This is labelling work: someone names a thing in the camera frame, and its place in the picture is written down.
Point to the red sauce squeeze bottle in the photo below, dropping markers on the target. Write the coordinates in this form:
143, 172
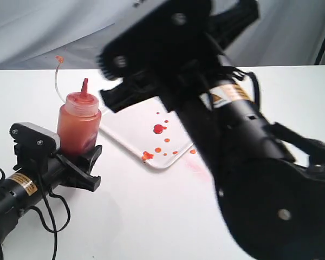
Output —
78, 122

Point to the white rectangular plastic tray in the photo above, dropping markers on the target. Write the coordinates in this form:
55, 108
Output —
126, 127

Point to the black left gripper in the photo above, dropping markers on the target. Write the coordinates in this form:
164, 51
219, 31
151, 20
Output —
35, 150

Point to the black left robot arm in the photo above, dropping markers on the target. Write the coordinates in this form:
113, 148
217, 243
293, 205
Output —
15, 201

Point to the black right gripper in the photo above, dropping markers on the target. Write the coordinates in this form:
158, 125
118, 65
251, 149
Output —
170, 49

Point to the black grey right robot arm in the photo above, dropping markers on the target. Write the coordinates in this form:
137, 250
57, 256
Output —
269, 180

